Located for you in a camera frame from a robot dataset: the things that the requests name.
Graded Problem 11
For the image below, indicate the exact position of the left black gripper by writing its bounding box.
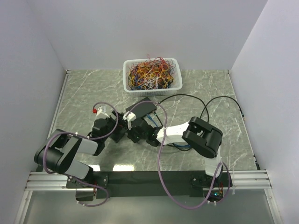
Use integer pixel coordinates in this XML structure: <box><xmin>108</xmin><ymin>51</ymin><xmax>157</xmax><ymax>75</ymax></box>
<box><xmin>102</xmin><ymin>112</ymin><xmax>130</xmax><ymax>142</ymax></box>

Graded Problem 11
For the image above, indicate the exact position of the black ethernet cable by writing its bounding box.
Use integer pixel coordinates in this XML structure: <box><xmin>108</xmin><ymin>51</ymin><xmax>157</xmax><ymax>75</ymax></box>
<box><xmin>146</xmin><ymin>93</ymin><xmax>247</xmax><ymax>147</ymax></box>

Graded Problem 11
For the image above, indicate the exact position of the blue ethernet cable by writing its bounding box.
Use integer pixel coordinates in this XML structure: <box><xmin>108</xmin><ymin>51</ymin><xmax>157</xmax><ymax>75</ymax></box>
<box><xmin>146</xmin><ymin>114</ymin><xmax>193</xmax><ymax>151</ymax></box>

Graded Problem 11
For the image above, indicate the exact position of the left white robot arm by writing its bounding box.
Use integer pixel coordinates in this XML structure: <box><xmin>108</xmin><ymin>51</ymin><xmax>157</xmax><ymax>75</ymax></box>
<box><xmin>46</xmin><ymin>112</ymin><xmax>126</xmax><ymax>188</ymax></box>

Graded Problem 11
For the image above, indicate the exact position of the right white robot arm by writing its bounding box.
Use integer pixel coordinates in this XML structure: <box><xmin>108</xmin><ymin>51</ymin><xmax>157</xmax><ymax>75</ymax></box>
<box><xmin>127</xmin><ymin>117</ymin><xmax>223</xmax><ymax>186</ymax></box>

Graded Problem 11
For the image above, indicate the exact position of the white plastic basket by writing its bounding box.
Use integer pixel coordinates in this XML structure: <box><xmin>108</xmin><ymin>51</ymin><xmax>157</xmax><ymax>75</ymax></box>
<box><xmin>122</xmin><ymin>57</ymin><xmax>183</xmax><ymax>97</ymax></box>

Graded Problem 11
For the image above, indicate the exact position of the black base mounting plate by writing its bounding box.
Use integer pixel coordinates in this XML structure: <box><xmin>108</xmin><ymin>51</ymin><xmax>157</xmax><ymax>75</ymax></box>
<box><xmin>66</xmin><ymin>171</ymin><xmax>232</xmax><ymax>199</ymax></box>

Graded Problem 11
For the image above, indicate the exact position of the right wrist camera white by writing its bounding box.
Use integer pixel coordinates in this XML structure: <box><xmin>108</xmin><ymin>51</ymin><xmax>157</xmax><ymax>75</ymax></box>
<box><xmin>123</xmin><ymin>112</ymin><xmax>136</xmax><ymax>130</ymax></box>

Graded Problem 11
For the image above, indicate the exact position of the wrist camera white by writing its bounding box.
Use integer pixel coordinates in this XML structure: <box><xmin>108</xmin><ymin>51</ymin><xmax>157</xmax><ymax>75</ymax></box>
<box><xmin>93</xmin><ymin>105</ymin><xmax>109</xmax><ymax>119</ymax></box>
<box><xmin>123</xmin><ymin>112</ymin><xmax>136</xmax><ymax>130</ymax></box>

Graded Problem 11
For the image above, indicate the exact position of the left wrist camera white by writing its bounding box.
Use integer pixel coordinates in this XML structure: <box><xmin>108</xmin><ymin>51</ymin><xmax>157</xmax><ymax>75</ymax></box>
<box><xmin>93</xmin><ymin>105</ymin><xmax>109</xmax><ymax>119</ymax></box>

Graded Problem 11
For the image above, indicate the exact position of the tangled colourful wires bundle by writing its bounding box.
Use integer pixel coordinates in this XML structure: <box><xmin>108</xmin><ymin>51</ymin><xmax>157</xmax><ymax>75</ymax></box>
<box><xmin>127</xmin><ymin>54</ymin><xmax>176</xmax><ymax>91</ymax></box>

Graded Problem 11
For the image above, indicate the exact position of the aluminium frame rail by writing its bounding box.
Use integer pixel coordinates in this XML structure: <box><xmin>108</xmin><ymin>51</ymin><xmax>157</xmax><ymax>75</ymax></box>
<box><xmin>25</xmin><ymin>70</ymin><xmax>71</xmax><ymax>191</ymax></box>

